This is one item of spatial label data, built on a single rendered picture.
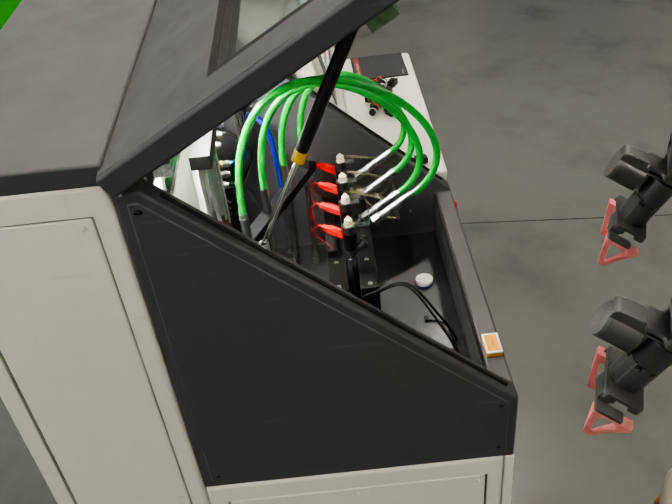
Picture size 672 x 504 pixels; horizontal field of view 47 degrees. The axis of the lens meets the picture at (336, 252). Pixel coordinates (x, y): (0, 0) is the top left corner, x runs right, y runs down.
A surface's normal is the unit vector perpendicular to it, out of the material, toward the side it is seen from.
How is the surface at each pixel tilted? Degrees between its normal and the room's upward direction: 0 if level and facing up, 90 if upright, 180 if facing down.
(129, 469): 90
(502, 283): 0
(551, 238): 0
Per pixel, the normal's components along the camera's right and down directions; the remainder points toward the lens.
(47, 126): -0.08, -0.78
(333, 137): 0.07, 0.61
